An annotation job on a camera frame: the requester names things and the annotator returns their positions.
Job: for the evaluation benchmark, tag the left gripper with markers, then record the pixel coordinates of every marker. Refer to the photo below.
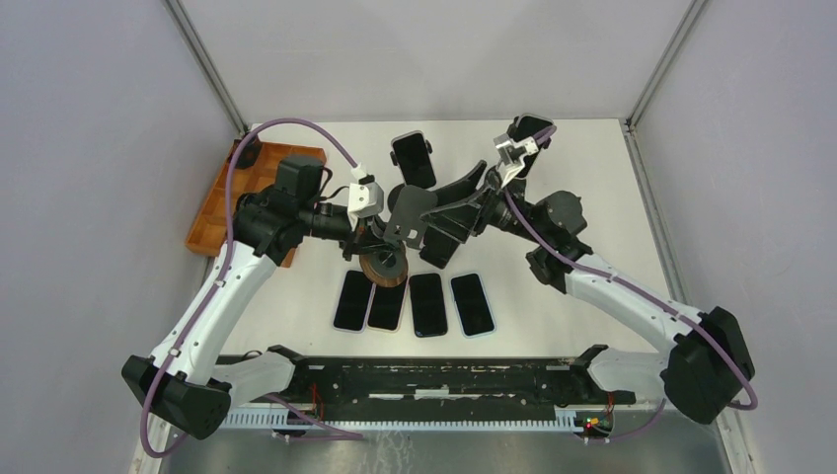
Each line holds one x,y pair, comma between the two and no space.
368,237

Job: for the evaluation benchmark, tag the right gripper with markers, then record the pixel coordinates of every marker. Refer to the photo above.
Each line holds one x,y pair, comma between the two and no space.
471,217

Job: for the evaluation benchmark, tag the wood-base stand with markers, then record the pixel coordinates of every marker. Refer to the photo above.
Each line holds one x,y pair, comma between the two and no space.
404,230

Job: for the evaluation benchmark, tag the black round-base phone stand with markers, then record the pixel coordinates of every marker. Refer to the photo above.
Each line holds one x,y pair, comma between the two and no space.
396,195

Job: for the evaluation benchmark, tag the lilac case smartphone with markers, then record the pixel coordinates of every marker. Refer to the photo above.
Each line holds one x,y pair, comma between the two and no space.
353,303

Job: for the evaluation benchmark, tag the cream case smartphone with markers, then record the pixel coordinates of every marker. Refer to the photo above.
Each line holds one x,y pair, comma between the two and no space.
386,308

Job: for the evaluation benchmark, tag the black small phone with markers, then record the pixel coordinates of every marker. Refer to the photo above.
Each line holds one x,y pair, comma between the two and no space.
428,305

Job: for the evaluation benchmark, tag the light blue case phone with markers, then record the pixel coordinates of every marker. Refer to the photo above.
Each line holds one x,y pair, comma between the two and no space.
472,306

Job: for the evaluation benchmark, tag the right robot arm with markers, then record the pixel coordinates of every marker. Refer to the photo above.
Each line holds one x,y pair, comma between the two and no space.
700,362

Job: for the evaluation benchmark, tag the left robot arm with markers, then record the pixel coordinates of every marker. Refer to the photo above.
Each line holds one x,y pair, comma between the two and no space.
181,381

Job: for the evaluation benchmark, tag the small black folding stand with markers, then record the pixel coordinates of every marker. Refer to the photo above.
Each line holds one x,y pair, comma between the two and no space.
437,248

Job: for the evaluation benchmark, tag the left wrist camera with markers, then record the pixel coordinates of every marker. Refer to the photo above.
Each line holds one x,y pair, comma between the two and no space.
364,201

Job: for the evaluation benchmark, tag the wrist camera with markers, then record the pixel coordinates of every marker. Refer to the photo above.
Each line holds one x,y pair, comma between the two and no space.
364,201
511,156

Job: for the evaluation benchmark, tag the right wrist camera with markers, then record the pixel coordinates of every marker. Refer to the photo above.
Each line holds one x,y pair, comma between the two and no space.
511,156

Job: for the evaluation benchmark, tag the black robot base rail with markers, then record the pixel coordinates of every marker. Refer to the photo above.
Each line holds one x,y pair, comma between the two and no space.
397,389

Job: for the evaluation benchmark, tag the white cable duct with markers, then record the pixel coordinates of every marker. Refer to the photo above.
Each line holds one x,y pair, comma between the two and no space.
280,419

